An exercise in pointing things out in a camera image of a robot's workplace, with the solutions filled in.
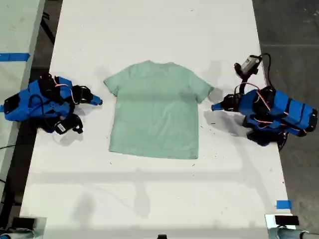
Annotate pale green T-shirt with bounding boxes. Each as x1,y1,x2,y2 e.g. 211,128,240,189
103,60,215,160

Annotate black metal stand leg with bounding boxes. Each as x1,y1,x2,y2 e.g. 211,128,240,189
39,11,57,47

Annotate long blue tape strip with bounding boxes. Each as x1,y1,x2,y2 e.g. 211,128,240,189
0,53,31,62

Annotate pale side table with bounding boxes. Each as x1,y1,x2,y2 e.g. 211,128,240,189
0,0,46,200

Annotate blue tape square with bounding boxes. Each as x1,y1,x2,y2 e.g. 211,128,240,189
276,200,293,210

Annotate small black box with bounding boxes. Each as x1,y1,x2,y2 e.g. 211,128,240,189
275,215,300,226
11,217,36,229

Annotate silver metal plate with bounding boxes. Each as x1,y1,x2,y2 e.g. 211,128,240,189
31,217,47,239

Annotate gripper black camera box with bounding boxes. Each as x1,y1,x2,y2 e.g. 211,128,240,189
54,120,73,135

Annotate gripper grey camera box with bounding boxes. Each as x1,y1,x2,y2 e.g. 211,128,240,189
234,54,264,75

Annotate camera black cable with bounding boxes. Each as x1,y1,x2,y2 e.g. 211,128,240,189
256,52,275,88

